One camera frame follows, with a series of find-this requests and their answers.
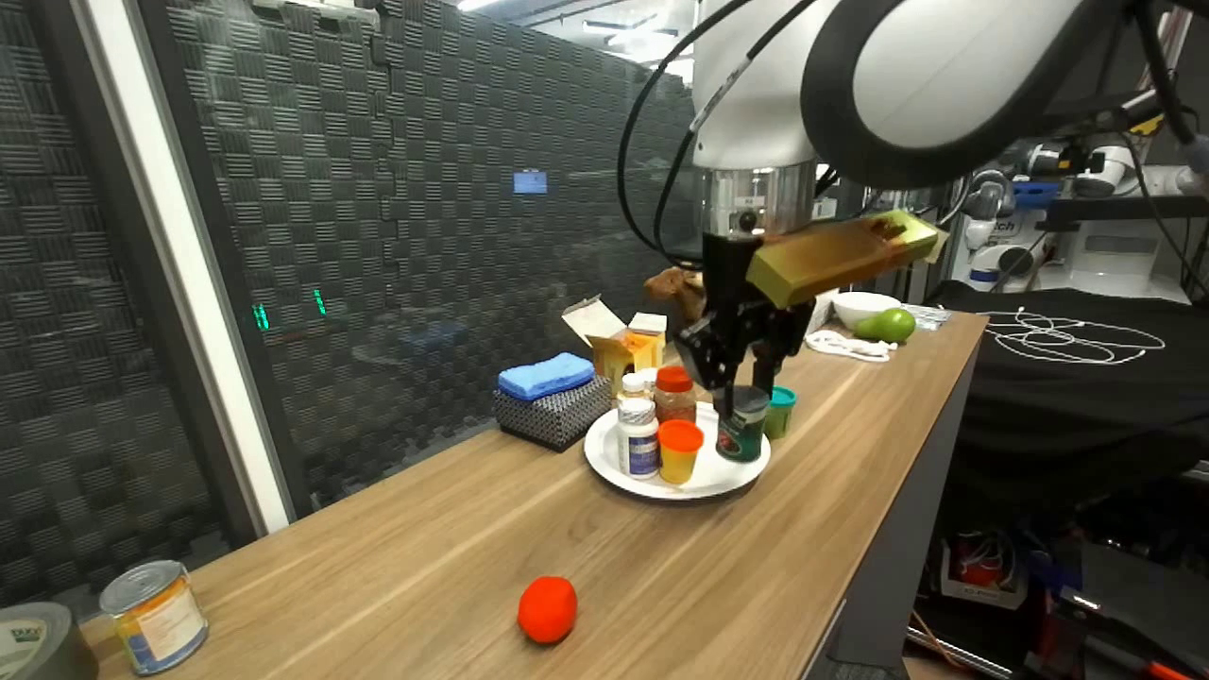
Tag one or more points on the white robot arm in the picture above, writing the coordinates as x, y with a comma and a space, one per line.
893, 97

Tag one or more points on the white blue label bottle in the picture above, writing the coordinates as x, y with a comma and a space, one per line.
638, 428

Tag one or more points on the green label supplement bottle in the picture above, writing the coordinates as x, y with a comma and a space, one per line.
638, 388

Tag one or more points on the orange ball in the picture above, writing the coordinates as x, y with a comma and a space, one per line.
551, 608

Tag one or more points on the blue folded cloth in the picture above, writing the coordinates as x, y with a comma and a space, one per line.
546, 380

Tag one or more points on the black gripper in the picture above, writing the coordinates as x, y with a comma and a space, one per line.
740, 317

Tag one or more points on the open yellow cardboard box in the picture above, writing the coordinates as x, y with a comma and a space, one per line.
617, 344

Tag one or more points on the white paper plate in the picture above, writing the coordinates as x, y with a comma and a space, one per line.
711, 473

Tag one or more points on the yellow wrist camera block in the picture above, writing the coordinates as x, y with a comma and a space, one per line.
805, 261

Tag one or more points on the teal lid green tub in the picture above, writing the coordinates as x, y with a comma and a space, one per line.
779, 410

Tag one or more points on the green fruit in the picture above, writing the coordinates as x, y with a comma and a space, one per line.
893, 325

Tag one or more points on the blue label tin can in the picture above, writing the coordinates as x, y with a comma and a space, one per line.
155, 612

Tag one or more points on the brown plush moose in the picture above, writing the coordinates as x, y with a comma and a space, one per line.
677, 290

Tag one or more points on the orange lid yellow tub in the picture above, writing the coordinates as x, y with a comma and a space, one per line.
677, 448

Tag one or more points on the green label tin can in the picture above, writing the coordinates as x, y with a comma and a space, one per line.
742, 419

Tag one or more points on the white bowl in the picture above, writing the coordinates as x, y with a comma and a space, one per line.
857, 307

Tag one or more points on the grey foam block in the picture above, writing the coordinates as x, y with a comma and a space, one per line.
554, 419

